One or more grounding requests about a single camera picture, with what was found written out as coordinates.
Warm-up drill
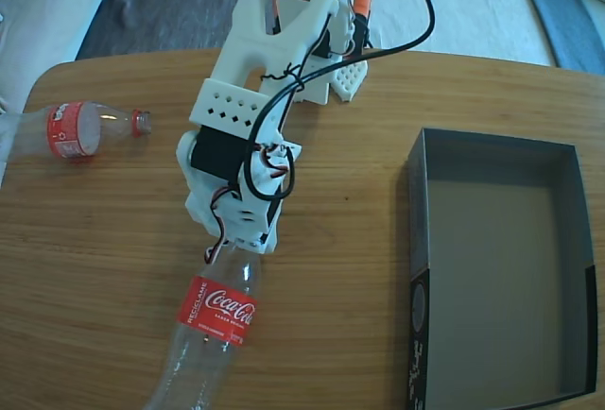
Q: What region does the clear bottle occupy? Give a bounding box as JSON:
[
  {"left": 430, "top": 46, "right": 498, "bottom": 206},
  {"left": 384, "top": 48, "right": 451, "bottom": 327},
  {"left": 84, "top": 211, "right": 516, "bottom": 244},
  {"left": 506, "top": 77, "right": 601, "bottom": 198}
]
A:
[
  {"left": 141, "top": 247, "right": 264, "bottom": 410},
  {"left": 7, "top": 100, "right": 155, "bottom": 162}
]

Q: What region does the grey cardboard box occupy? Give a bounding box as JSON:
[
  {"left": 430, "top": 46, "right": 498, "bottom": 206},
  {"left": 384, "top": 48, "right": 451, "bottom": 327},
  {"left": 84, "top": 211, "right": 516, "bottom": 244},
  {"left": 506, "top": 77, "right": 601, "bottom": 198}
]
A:
[{"left": 406, "top": 127, "right": 596, "bottom": 410}]

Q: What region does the grey carpet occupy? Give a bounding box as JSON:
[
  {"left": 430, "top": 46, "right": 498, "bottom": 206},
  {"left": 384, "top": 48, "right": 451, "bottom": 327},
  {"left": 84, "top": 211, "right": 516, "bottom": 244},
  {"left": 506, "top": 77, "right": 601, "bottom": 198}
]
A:
[{"left": 75, "top": 0, "right": 521, "bottom": 60}]

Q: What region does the white cushion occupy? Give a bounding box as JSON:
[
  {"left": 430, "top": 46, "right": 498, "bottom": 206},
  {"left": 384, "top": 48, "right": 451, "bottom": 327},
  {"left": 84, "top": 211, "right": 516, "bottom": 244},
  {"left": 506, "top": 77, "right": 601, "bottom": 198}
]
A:
[{"left": 0, "top": 0, "right": 122, "bottom": 113}]

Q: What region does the white rug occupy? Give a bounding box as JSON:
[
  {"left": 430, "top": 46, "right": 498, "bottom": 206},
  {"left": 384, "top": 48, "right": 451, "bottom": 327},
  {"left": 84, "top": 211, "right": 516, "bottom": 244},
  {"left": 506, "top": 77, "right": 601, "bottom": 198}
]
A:
[{"left": 366, "top": 0, "right": 555, "bottom": 69}]

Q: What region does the blue cloth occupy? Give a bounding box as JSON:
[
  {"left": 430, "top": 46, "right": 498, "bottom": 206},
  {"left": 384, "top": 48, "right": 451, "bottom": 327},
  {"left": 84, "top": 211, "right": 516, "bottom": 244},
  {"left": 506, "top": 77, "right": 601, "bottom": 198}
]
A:
[{"left": 512, "top": 0, "right": 605, "bottom": 76}]

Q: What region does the red black servo wire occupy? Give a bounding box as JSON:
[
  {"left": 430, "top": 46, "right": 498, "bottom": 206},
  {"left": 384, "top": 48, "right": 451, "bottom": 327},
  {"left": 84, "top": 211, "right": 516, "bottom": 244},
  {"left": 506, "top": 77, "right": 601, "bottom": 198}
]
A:
[{"left": 203, "top": 182, "right": 237, "bottom": 265}]

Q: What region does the black camera cable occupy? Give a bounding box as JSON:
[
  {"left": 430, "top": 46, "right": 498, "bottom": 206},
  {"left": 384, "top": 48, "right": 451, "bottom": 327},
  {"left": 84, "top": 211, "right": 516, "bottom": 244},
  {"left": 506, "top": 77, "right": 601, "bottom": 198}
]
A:
[{"left": 238, "top": 0, "right": 437, "bottom": 201}]

